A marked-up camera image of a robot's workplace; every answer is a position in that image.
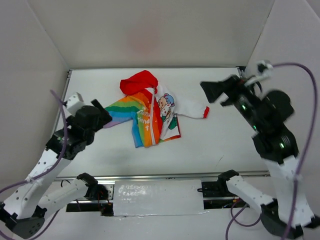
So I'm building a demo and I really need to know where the aluminium table frame rail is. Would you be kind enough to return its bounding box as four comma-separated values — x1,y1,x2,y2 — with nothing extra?
236,66,246,79

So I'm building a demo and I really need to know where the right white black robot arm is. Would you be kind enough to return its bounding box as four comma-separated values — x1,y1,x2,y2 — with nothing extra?
200,75,320,240

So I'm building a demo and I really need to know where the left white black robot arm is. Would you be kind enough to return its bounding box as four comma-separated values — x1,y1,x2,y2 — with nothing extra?
0,99,112,240

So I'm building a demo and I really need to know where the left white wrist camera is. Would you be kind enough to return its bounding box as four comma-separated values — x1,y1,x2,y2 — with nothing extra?
65,92,85,116

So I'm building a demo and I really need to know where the rainbow hooded kids jacket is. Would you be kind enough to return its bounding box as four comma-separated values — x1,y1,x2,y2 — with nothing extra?
104,70,210,148

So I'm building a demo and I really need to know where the white foil-taped panel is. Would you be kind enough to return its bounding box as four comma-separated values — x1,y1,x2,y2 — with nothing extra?
113,179,205,217

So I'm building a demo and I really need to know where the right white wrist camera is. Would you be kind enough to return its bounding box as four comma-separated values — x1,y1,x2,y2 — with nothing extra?
244,60,274,87

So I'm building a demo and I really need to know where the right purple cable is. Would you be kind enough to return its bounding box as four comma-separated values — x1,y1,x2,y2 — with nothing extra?
224,62,320,240

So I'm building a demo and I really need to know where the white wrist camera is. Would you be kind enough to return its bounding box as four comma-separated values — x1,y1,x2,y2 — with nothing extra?
244,60,274,87
65,92,85,116

